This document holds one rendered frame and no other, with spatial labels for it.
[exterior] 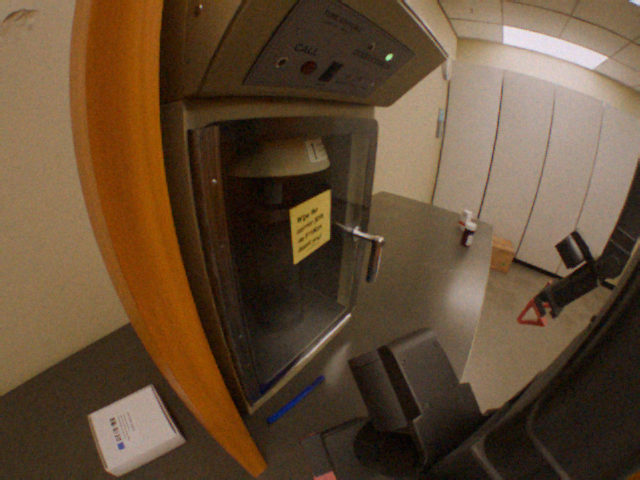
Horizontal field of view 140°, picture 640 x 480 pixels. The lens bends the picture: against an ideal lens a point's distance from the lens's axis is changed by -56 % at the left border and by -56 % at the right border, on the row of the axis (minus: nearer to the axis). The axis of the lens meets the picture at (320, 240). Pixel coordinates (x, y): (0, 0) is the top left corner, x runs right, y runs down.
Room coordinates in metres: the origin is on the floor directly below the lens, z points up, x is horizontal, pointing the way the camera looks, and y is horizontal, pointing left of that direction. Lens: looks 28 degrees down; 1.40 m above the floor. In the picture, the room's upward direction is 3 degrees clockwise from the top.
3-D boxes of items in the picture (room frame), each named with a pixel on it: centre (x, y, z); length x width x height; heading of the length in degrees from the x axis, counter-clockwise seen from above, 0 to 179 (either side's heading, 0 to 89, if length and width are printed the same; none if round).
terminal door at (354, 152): (0.31, 0.01, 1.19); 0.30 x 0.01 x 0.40; 144
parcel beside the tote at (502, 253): (2.23, -2.01, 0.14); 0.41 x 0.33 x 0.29; 61
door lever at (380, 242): (0.38, -0.08, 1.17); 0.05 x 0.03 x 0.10; 54
